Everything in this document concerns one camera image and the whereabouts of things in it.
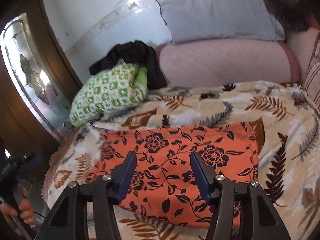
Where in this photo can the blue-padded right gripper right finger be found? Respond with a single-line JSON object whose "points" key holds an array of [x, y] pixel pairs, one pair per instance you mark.
{"points": [[258, 219]]}

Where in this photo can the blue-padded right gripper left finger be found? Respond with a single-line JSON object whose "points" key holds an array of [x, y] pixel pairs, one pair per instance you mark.
{"points": [[67, 219]]}

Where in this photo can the orange black floral garment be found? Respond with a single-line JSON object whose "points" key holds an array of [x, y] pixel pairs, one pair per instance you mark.
{"points": [[163, 186]]}

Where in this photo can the left hand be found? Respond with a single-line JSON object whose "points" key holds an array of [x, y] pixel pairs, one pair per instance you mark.
{"points": [[27, 212]]}

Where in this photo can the brown wooden glass door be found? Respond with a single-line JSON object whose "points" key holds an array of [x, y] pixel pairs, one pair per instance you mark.
{"points": [[38, 83]]}

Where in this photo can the pink quilted bolster cushion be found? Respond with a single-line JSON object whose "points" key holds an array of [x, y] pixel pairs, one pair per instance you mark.
{"points": [[219, 62]]}

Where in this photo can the striped beige pillow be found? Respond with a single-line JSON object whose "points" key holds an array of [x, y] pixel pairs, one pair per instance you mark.
{"points": [[312, 82]]}

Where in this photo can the green white patterned pillow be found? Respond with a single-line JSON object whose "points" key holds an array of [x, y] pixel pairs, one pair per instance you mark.
{"points": [[123, 86]]}

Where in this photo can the black crumpled garment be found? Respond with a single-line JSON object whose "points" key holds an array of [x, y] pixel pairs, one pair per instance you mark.
{"points": [[136, 52]]}

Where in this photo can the light grey pillow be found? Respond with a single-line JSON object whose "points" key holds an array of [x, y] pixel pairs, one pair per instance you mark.
{"points": [[194, 20]]}

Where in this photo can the dark furry cushion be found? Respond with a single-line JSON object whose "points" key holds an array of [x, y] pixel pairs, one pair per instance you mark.
{"points": [[291, 14]]}

